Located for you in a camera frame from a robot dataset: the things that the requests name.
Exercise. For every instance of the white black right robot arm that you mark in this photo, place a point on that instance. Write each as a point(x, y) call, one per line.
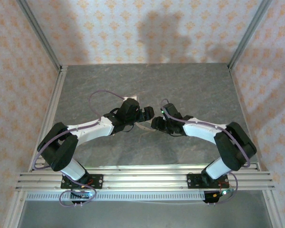
point(199, 134)

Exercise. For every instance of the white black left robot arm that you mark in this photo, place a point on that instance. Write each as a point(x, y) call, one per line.
point(95, 131)

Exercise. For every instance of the narrow aluminium crossbeam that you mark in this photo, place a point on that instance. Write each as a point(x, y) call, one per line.
point(145, 168)

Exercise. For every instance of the wide aluminium crossbeam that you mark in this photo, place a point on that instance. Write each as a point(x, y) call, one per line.
point(145, 181)

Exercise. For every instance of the black controller board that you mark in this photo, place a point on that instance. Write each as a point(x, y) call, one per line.
point(211, 197)
point(82, 195)

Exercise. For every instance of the grey metal lower panel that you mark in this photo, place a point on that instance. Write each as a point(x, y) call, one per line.
point(145, 216)

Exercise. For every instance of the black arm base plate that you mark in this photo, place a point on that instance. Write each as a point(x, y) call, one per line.
point(98, 181)
point(191, 181)

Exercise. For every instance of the aluminium side rail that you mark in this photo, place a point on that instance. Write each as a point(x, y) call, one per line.
point(243, 107)
point(55, 95)

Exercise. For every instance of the aluminium frame post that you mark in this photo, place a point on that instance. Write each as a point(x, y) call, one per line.
point(248, 35)
point(42, 35)

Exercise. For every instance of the aluminium lower frame rail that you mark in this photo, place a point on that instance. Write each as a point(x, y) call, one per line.
point(274, 209)
point(15, 209)

